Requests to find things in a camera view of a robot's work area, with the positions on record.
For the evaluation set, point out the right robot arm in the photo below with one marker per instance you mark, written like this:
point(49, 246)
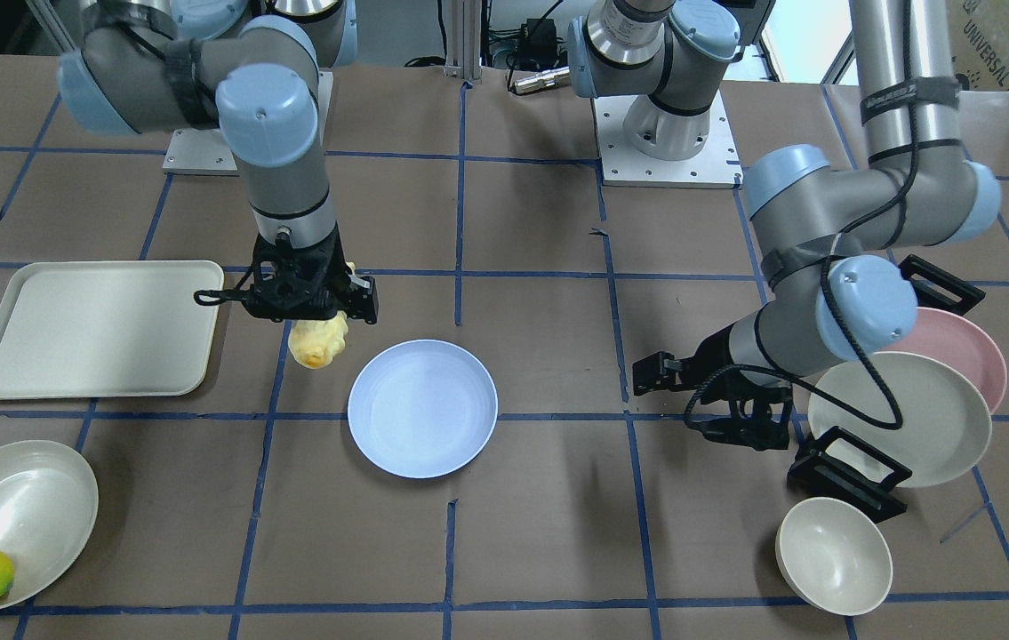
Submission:
point(138, 70)

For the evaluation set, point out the white rectangular tray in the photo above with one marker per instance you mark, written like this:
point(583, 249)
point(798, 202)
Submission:
point(106, 328)

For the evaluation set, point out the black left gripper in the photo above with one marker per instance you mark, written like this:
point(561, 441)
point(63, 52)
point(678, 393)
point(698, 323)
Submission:
point(710, 355)

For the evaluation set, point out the pink plate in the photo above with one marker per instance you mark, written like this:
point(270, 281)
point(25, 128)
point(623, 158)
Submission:
point(962, 345)

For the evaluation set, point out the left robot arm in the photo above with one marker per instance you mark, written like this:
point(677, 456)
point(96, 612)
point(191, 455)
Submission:
point(820, 230)

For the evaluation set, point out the silver cylindrical connector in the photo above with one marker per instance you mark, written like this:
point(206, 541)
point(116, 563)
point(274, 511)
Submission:
point(545, 80)

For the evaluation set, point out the black dish rack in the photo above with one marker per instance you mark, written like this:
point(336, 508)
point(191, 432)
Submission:
point(946, 423)

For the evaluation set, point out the blue plate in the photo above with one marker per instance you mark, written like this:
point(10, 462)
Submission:
point(422, 409)

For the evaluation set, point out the cream round plate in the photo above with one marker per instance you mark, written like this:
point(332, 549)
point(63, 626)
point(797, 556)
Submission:
point(49, 501)

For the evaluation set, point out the cream bowl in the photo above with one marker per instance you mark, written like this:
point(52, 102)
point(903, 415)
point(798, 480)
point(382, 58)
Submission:
point(834, 557)

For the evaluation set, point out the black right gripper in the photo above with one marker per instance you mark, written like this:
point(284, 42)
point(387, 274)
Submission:
point(363, 300)

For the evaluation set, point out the cardboard box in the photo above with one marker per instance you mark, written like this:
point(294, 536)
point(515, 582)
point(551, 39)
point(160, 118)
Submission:
point(979, 43)

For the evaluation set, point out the aluminium frame post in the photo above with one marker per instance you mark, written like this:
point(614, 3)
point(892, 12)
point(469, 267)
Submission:
point(463, 39)

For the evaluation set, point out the black power adapter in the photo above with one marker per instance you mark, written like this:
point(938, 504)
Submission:
point(539, 34)

